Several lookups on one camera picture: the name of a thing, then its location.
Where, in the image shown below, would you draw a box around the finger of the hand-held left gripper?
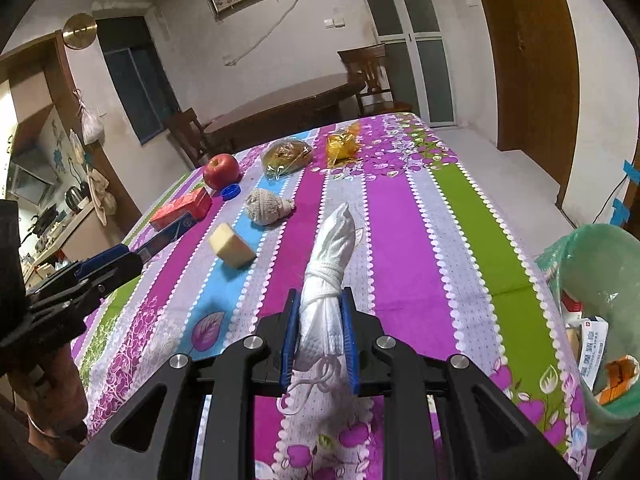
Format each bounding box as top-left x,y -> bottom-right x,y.
74,244 -> 132,281
27,252 -> 147,321

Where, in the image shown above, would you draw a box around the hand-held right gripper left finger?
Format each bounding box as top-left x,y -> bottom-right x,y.
60,287 -> 303,480

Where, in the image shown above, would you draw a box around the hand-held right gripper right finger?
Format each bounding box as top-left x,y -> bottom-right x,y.
340,287 -> 581,480

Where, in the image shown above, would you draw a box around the white face mask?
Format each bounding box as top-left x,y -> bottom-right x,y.
280,202 -> 366,416

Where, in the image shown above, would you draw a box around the dark blue packet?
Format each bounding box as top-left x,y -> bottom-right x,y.
141,216 -> 197,261

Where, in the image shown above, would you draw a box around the white red medicine box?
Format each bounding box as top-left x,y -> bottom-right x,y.
561,292 -> 585,328

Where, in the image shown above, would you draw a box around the waste bin with green liner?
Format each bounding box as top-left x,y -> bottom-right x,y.
536,224 -> 640,451

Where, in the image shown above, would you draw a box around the orange white carton box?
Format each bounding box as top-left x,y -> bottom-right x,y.
597,355 -> 640,407

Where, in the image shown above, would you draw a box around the person's left forearm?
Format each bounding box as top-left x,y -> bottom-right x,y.
0,400 -> 88,480

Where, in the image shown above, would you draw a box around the person's left hand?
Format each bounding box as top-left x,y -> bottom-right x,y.
11,346 -> 89,441

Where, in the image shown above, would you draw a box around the hanging beige cloths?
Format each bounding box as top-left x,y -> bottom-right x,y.
85,162 -> 118,226

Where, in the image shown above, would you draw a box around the dark kettle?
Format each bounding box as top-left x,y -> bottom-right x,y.
65,185 -> 91,213

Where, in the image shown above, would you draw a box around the red carton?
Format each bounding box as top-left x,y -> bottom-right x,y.
149,187 -> 213,231

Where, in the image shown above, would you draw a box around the striped floral tablecloth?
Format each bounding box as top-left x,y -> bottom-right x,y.
70,111 -> 596,480

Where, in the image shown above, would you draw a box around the pale yellow block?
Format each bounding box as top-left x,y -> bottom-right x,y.
208,222 -> 257,269

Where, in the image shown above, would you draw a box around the hanging clear plastic bag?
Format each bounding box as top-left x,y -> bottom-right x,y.
75,89 -> 106,145

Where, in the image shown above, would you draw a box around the beige knitted ball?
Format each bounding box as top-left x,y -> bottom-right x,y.
245,189 -> 296,228

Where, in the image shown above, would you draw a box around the red apple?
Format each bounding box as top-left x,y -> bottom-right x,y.
202,153 -> 241,191

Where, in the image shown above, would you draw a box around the plain wooden chair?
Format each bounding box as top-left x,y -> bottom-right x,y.
162,107 -> 211,168

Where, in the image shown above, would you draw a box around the dark window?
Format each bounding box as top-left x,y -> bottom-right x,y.
95,16 -> 181,146

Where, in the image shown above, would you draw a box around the bread in clear bag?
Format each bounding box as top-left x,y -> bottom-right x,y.
261,139 -> 315,180

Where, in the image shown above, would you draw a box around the yellow plastic wrapper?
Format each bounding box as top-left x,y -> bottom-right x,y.
325,122 -> 363,166

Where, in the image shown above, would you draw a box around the white box with blue print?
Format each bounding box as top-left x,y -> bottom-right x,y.
577,316 -> 609,392

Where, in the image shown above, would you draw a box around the dark wooden dining table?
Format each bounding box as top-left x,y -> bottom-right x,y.
202,72 -> 366,143

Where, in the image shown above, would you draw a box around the carved back wooden chair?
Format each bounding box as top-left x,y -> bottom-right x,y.
337,44 -> 413,117

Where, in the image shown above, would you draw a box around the white framed glass door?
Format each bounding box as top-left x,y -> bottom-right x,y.
350,0 -> 458,128

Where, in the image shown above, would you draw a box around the brown wooden door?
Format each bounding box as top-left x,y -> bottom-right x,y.
467,0 -> 581,211

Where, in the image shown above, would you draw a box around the round brass wall plate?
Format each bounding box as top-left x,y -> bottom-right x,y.
62,13 -> 98,51

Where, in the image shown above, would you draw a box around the wall cable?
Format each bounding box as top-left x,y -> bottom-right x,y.
224,0 -> 332,67

